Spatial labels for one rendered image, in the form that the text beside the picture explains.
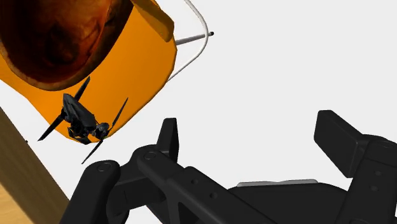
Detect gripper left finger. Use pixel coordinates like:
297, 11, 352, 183
59, 118, 277, 224

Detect grey pen with black tip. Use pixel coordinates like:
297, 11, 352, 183
174, 31, 215, 46

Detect dark brown bowl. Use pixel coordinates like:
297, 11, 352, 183
0, 0, 134, 92

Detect orange curved container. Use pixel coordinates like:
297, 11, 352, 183
0, 0, 178, 144

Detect white bent wire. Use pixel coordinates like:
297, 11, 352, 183
167, 0, 209, 82

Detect brown wooden table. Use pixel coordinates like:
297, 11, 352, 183
0, 106, 70, 224

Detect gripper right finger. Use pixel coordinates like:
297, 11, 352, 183
314, 109, 397, 224

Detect black toy drone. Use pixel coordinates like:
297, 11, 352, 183
37, 76, 129, 165

